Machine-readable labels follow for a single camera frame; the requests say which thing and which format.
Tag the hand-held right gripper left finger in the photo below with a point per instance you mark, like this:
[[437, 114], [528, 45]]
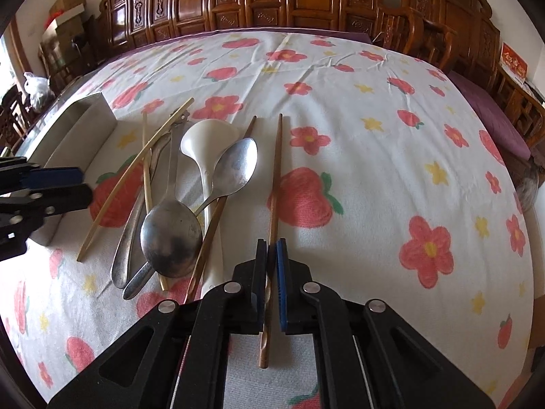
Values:
[[260, 289]]

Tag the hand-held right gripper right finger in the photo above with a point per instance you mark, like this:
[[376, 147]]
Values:
[[283, 289]]

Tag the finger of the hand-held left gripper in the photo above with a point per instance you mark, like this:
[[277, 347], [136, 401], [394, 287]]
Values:
[[57, 177], [68, 200]]

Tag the stainless steel tray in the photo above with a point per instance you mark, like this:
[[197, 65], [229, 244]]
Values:
[[72, 136]]

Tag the pale bamboo chopstick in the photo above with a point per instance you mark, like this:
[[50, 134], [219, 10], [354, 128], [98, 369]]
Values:
[[130, 187], [147, 179]]

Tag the brown wooden chopstick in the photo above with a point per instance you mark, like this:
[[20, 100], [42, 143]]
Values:
[[210, 238], [276, 179]]

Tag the slim metal utensil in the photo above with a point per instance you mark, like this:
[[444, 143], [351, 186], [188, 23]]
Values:
[[123, 255]]

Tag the large metal spoon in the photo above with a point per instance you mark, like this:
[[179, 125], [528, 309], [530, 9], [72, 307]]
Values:
[[170, 238]]

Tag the small metal spoon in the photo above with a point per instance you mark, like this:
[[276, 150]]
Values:
[[236, 166]]

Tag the white plastic spoon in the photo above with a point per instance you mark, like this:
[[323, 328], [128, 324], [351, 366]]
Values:
[[200, 140]]

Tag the dark wooden chair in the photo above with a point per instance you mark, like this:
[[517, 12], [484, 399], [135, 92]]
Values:
[[12, 115]]

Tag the white plastic bag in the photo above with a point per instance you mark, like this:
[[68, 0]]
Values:
[[37, 89]]

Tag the cardboard box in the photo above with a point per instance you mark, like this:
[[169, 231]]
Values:
[[68, 0], [66, 34]]

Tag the floral strawberry tablecloth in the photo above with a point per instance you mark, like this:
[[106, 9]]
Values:
[[374, 170]]

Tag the purple undercloth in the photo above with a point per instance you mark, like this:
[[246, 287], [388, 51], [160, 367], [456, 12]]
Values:
[[264, 32]]

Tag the grey fuzzy cloth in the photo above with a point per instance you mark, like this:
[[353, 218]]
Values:
[[528, 183]]

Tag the purple seat cushion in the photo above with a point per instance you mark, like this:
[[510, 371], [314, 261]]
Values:
[[489, 110]]

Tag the wooden armchair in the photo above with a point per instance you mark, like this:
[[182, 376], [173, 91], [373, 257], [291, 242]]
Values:
[[400, 25]]

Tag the wooden side table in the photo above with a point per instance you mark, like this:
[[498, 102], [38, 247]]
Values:
[[517, 98]]

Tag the red card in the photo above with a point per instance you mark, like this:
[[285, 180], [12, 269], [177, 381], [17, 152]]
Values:
[[513, 61]]

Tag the short carved wooden sofa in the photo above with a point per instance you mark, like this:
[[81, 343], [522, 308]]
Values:
[[460, 8]]

